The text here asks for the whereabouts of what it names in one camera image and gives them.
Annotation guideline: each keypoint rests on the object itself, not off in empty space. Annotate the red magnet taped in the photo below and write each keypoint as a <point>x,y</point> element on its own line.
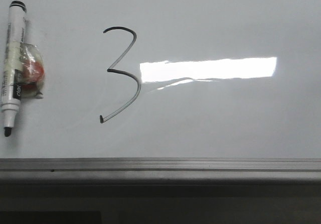
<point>33,74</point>

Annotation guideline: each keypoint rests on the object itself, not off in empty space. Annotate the white whiteboard with aluminium frame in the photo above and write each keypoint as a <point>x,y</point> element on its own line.
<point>167,97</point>

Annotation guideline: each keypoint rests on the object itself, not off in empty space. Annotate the white black whiteboard marker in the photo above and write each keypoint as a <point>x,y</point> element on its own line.
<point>13,67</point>

